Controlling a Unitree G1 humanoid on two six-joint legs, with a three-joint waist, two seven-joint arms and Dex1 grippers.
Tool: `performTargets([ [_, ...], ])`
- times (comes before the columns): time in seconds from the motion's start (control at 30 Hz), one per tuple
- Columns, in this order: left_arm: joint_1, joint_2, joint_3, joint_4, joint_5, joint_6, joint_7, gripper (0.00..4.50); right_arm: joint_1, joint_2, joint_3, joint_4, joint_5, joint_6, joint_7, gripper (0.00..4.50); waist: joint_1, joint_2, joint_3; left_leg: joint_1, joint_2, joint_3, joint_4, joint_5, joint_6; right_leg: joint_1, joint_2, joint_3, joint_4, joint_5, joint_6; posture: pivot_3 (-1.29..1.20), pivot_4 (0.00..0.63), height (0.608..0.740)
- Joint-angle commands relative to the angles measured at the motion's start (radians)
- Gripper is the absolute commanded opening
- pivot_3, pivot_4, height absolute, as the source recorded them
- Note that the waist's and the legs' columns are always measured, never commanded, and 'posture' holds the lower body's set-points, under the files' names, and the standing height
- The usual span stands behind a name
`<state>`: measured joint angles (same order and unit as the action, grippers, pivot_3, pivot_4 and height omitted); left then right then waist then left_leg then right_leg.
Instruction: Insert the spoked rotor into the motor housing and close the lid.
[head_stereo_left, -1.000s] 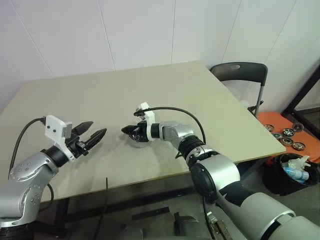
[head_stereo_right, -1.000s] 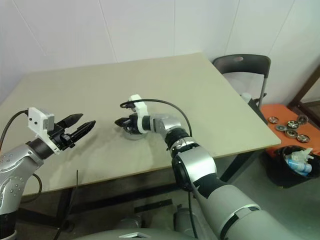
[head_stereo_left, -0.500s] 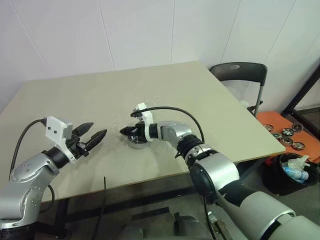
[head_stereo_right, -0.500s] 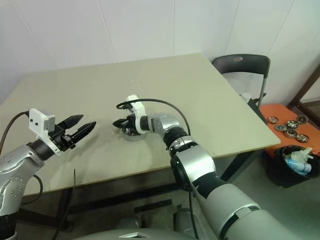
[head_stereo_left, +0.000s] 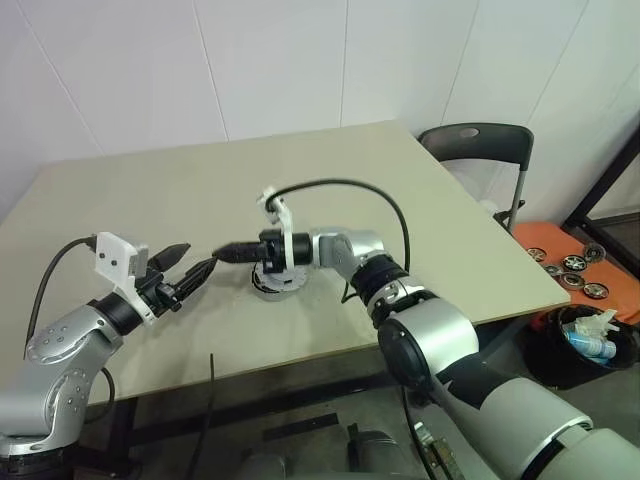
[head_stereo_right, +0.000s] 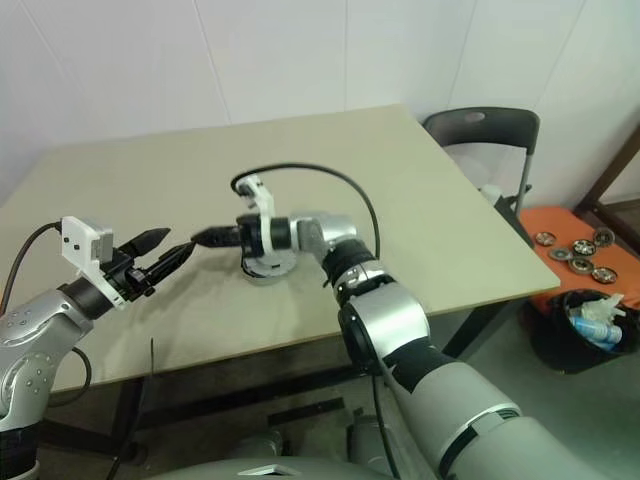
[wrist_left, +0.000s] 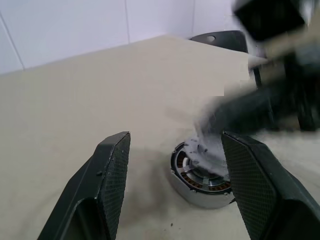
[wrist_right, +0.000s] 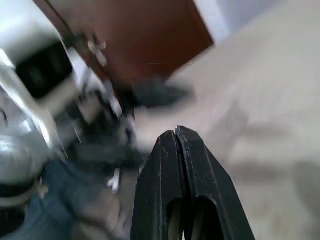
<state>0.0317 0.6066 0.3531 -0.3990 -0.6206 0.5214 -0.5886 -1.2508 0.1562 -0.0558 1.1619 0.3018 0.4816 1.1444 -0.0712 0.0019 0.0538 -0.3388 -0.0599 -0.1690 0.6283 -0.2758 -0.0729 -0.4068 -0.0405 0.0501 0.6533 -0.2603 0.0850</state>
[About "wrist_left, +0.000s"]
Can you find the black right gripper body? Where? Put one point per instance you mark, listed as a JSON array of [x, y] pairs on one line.
[[300, 100]]

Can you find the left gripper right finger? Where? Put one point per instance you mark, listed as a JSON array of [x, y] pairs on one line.
[[262, 190]]

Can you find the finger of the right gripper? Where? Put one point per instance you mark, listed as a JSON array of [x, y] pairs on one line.
[[240, 110]]

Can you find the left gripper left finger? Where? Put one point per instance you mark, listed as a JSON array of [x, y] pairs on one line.
[[100, 185]]

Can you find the grey round motor housing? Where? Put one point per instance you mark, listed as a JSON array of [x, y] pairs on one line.
[[200, 195]]

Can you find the dark grey folding chair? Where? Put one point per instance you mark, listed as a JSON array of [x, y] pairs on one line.
[[225, 40]]

